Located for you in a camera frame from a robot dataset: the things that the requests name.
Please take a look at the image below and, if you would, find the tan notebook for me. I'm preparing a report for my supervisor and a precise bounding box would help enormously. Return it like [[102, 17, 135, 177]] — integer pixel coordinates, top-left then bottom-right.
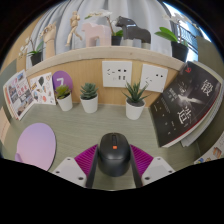
[[0, 106, 12, 145]]

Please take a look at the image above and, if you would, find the purple round number sign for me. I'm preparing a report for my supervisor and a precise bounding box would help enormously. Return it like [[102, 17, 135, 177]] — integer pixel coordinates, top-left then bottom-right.
[[51, 70, 74, 93]]

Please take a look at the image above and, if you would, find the grey curtain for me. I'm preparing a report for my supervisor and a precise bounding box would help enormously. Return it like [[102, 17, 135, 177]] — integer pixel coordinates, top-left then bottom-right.
[[24, 0, 178, 58]]

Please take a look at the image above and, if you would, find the white sticker sheet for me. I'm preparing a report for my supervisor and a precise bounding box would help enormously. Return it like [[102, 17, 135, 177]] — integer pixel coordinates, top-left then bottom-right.
[[29, 72, 57, 106]]

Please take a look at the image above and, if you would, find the black book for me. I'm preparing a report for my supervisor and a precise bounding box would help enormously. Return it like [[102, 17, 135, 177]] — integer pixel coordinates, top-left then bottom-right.
[[149, 60, 222, 148]]

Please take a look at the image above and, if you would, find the blue-green succulent in white pot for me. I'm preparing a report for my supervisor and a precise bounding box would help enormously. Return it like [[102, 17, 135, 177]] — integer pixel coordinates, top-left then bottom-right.
[[79, 82, 100, 114]]

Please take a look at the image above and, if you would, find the black computer mouse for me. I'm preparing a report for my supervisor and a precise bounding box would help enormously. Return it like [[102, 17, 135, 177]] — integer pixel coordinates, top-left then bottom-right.
[[96, 132, 132, 178]]

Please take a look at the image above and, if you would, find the purple mouse pad with wrist rest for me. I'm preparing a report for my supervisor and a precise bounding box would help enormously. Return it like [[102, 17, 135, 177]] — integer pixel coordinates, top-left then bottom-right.
[[14, 122, 58, 172]]

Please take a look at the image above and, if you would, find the dark grey horse figure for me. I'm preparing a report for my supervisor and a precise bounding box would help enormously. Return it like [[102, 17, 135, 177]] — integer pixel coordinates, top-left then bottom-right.
[[115, 15, 152, 50]]

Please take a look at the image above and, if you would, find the white orchid in black pot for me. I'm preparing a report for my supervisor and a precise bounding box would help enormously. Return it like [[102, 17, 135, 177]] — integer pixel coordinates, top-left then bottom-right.
[[18, 35, 46, 67], [154, 13, 201, 63], [84, 9, 124, 47]]

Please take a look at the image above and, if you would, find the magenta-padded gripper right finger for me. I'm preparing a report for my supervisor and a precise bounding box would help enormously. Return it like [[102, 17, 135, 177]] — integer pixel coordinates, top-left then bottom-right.
[[128, 143, 176, 188]]

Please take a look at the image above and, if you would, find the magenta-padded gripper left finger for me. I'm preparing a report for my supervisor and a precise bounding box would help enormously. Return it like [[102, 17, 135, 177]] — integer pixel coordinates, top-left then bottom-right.
[[51, 143, 100, 189]]

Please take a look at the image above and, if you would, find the pink horse figure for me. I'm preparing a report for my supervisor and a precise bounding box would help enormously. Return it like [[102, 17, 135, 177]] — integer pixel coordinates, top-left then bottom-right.
[[81, 22, 113, 48]]

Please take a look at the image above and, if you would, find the wooden mannequin figure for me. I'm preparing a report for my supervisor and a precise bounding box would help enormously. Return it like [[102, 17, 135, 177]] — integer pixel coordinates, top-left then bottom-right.
[[64, 10, 83, 48]]

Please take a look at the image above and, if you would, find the colourful food sticker sheet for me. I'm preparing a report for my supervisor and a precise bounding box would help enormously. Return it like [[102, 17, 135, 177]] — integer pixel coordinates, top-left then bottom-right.
[[193, 130, 224, 165]]

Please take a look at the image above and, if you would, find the white wall socket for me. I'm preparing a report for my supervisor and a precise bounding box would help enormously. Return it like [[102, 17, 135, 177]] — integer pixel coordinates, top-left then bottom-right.
[[139, 63, 169, 94], [101, 60, 133, 89]]

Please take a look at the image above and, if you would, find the spiky succulent in white pot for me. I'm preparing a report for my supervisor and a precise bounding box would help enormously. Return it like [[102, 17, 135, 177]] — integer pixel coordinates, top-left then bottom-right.
[[121, 80, 149, 121]]

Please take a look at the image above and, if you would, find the wooden hand model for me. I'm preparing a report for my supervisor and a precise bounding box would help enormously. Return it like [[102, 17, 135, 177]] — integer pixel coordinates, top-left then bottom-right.
[[41, 21, 58, 61]]

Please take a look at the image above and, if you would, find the yellow-green succulent in white pot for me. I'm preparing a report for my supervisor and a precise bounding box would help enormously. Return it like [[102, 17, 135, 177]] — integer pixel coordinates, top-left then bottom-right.
[[54, 84, 74, 112]]

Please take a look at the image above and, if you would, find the red-edged picture magazine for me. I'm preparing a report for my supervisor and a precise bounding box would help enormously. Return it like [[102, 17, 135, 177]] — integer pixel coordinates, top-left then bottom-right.
[[2, 69, 36, 121]]

